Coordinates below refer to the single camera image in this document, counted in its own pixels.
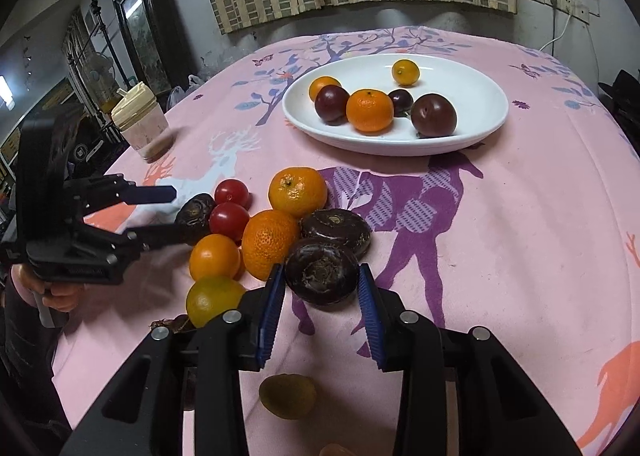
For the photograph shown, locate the large dark purple plum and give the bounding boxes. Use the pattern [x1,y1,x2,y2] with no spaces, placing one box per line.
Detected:
[410,93,458,138]

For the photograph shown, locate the white cable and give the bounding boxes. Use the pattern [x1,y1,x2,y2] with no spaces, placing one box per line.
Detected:
[537,0,573,54]

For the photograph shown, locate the white power strip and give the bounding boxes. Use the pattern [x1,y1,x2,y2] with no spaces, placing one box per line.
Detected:
[550,0,601,18]

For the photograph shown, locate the red cherry tomato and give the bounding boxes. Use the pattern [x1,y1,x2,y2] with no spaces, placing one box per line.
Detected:
[208,202,250,243]
[214,178,252,209]

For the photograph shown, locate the person's left hand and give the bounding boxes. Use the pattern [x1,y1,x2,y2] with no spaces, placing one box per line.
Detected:
[17,263,86,313]

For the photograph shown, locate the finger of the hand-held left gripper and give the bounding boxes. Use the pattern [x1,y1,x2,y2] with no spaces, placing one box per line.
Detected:
[65,175,177,217]
[86,222,199,255]

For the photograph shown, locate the white oval plate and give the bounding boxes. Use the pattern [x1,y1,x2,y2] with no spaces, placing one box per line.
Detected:
[282,54,509,157]

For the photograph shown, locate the yellow orange kumquat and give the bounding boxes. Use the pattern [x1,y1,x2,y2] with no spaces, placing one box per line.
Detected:
[391,59,420,87]

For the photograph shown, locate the dark cloth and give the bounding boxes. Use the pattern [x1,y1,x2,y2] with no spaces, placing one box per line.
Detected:
[597,68,640,159]

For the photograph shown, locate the white plastic bag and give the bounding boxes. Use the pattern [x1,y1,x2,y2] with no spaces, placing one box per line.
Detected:
[167,73,206,109]

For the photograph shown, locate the standing fan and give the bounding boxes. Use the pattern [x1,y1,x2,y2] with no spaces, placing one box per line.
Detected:
[82,53,118,112]

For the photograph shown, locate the dark wooden cabinet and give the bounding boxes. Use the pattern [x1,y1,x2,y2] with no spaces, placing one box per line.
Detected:
[108,0,193,97]

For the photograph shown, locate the plastic jar with beige lid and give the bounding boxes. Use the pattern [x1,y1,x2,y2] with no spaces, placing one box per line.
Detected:
[111,82,173,160]

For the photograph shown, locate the greenish orange citrus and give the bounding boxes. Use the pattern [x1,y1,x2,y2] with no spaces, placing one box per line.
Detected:
[186,275,247,329]

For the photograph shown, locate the dark brown water chestnut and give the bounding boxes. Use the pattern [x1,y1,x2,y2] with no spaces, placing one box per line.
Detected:
[174,193,217,247]
[300,209,373,257]
[284,237,361,307]
[152,314,193,335]

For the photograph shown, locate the small orange citrus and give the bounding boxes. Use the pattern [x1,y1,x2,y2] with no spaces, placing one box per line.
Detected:
[308,76,343,103]
[189,233,242,282]

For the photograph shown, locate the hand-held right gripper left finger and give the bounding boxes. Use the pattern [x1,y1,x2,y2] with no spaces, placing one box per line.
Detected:
[59,263,287,456]

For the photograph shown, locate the person's left forearm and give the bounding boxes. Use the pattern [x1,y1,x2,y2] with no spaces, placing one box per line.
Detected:
[0,281,71,442]

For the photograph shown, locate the small dark purple plum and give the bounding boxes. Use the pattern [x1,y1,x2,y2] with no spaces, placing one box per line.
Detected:
[388,89,414,118]

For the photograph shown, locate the large orange mandarin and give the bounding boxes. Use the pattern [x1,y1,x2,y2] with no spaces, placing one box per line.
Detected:
[346,89,395,133]
[241,209,302,282]
[268,167,328,218]

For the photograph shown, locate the green kumquat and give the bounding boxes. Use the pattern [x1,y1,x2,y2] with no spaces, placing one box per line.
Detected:
[258,373,317,420]

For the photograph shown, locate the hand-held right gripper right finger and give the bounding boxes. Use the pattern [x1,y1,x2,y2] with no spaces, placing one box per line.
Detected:
[357,263,583,456]

